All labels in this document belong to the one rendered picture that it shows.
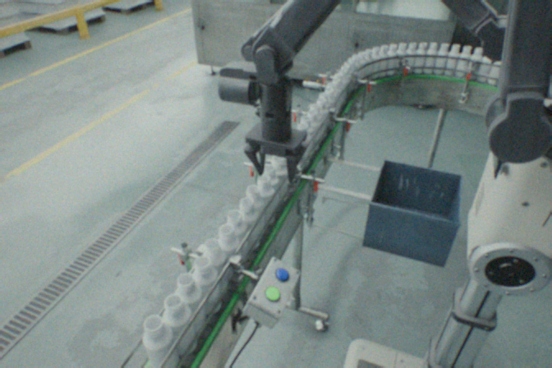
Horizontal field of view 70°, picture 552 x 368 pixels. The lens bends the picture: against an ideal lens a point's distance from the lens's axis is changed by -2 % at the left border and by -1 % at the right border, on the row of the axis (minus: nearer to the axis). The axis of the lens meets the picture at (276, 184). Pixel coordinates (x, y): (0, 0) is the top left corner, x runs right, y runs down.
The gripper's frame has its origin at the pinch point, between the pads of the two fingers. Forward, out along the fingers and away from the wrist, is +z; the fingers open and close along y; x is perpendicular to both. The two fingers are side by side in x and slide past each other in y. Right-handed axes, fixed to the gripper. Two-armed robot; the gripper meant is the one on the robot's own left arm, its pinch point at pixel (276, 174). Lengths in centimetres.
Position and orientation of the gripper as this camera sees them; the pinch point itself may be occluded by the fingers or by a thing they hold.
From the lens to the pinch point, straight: 78.9
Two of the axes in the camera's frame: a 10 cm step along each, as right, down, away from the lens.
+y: 9.2, 2.2, -3.1
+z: 0.0, 8.0, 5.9
